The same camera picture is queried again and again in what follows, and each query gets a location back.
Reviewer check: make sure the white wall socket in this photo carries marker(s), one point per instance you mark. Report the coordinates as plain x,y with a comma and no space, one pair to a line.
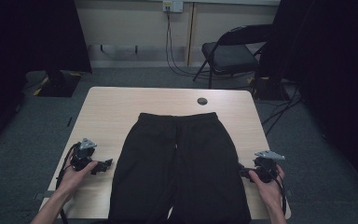
172,5

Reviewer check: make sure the black folding chair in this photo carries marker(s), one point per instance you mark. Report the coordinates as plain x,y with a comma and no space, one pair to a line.
230,57

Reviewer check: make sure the black curtain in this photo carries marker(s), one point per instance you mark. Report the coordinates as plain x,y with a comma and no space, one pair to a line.
28,37
332,62

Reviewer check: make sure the person's right hand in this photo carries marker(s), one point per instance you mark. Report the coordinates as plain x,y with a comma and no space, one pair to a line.
272,193

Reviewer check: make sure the person's left hand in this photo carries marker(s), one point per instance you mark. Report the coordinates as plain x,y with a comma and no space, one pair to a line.
73,180

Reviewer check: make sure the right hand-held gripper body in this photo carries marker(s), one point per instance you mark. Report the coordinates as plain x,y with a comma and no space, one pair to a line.
267,168

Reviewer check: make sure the black pants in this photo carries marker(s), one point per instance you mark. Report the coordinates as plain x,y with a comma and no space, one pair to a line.
180,171

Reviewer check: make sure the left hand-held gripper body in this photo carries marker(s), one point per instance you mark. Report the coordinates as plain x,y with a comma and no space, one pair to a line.
82,154

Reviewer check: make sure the black stand base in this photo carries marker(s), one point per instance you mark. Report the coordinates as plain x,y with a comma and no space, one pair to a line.
59,85
268,90

